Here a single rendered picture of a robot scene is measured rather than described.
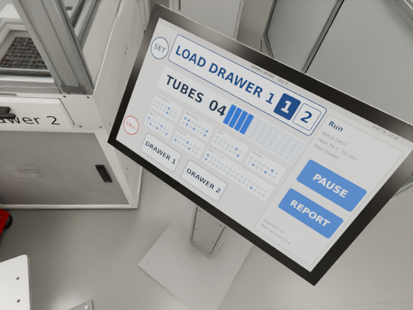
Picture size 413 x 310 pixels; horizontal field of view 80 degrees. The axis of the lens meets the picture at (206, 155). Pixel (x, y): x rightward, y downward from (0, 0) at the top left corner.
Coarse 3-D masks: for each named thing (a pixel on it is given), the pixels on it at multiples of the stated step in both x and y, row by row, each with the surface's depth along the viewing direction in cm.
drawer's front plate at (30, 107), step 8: (0, 104) 66; (8, 104) 66; (16, 104) 66; (24, 104) 66; (32, 104) 66; (40, 104) 66; (48, 104) 66; (56, 104) 66; (16, 112) 68; (24, 112) 68; (32, 112) 69; (40, 112) 69; (48, 112) 69; (56, 112) 69; (64, 112) 70; (0, 120) 71; (16, 120) 71; (32, 120) 71; (40, 120) 72; (48, 120) 72; (64, 120) 72; (56, 128) 75; (64, 128) 75
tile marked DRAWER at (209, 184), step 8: (184, 168) 50; (192, 168) 50; (200, 168) 49; (184, 176) 51; (192, 176) 50; (200, 176) 49; (208, 176) 49; (216, 176) 48; (192, 184) 50; (200, 184) 50; (208, 184) 49; (216, 184) 48; (224, 184) 48; (208, 192) 49; (216, 192) 49; (216, 200) 49
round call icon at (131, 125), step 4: (128, 116) 53; (132, 116) 53; (124, 120) 54; (128, 120) 54; (132, 120) 53; (136, 120) 53; (140, 120) 52; (124, 124) 54; (128, 124) 54; (132, 124) 53; (136, 124) 53; (140, 124) 53; (120, 128) 55; (124, 128) 54; (128, 128) 54; (132, 128) 54; (136, 128) 53; (128, 132) 54; (132, 132) 54; (136, 132) 53; (132, 136) 54
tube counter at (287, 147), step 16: (208, 112) 46; (224, 112) 45; (240, 112) 44; (240, 128) 45; (256, 128) 44; (272, 128) 43; (272, 144) 43; (288, 144) 42; (304, 144) 41; (288, 160) 42
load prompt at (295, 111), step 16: (176, 48) 47; (192, 48) 45; (176, 64) 47; (192, 64) 46; (208, 64) 45; (224, 64) 44; (208, 80) 45; (224, 80) 44; (240, 80) 43; (256, 80) 42; (240, 96) 44; (256, 96) 43; (272, 96) 42; (288, 96) 41; (272, 112) 42; (288, 112) 41; (304, 112) 40; (320, 112) 39; (304, 128) 41
